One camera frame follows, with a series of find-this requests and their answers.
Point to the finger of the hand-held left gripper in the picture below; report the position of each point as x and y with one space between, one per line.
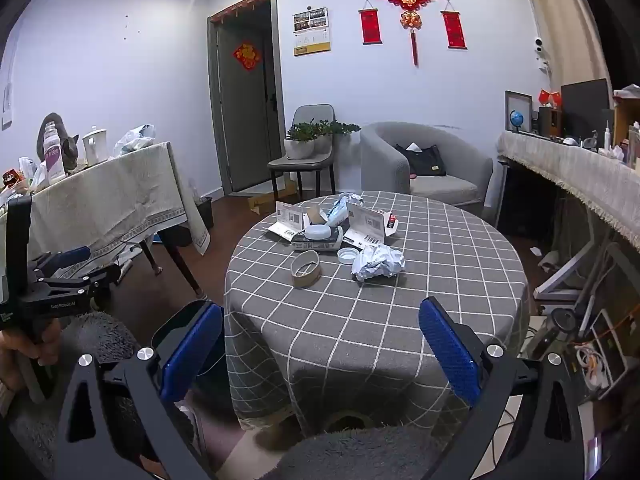
75 255
95 277

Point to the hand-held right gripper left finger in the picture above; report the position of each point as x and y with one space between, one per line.
192 345

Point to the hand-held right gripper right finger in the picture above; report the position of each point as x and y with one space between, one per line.
450 355

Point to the white paper ball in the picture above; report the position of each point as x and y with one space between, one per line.
377 262

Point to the white round lid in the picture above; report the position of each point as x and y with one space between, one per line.
348 255

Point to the small red black card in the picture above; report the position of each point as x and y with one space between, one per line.
391 222

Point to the white cardboard package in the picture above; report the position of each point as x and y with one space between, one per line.
365 220
290 215

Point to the dark box white label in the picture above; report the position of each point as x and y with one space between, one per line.
320 246

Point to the white round plastic container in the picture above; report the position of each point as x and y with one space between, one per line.
317 232

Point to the blue white plastic wrapper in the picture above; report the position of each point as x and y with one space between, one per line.
342 210

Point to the person's left hand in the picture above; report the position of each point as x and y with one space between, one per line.
15 347

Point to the grey fluffy stool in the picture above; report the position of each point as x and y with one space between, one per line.
110 335

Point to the round table, grey checked cloth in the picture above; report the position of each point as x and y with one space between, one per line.
400 320

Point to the red snack packet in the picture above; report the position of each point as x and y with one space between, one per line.
10 177

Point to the dark wooden table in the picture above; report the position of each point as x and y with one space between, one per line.
187 280

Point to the white plastic bag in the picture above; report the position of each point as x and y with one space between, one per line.
32 175

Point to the table with beige cloth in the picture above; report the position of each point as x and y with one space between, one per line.
110 195

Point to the white bottle purple label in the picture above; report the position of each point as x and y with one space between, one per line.
54 160

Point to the white kettle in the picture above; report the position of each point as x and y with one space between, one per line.
95 147

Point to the black round appliance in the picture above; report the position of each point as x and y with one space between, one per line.
562 322

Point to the grey cat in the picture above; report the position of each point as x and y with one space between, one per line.
64 126

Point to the black storage box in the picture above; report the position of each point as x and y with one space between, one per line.
204 212

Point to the clear plastic bag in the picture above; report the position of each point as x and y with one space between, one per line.
132 140

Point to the person's right leg grey fleece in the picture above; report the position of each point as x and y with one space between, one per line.
360 455

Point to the white metal stand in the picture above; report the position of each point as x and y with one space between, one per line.
565 272

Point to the cardboard box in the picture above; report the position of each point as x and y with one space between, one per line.
260 205

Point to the black bag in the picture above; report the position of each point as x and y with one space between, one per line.
425 160

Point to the grey armchair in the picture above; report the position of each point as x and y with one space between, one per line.
390 160

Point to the white tissue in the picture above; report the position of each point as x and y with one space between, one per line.
415 147

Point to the grey door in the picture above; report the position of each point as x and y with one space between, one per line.
250 125

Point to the potted plant large white pot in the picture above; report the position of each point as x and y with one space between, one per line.
299 149

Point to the side counter with fringed cloth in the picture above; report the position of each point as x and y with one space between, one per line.
575 170

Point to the small blue globe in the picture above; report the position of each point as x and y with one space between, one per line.
516 119

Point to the trailing plant small pot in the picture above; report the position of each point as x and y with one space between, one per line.
342 127

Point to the wooden speaker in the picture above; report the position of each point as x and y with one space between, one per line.
550 121

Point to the grey dining chair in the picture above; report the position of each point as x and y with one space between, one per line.
312 115

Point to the red diamond door decoration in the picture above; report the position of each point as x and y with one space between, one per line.
246 55

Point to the slim white bottle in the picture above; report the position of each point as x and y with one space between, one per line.
606 137

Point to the small red flags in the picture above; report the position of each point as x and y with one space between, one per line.
549 96

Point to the black monitor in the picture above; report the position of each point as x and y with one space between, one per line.
585 110

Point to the red door fringe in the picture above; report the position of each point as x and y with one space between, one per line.
240 9

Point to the wooden crate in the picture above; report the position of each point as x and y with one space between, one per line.
625 115

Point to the red hanging scroll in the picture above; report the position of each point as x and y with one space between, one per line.
454 30
370 27

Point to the beige curtain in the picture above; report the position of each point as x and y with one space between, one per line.
565 25

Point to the picture frame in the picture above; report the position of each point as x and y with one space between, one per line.
512 102

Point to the white wall adapter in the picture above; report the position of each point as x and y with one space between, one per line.
543 66

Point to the white security camera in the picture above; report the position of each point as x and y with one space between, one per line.
538 46

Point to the wall calendar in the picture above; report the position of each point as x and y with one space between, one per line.
311 35

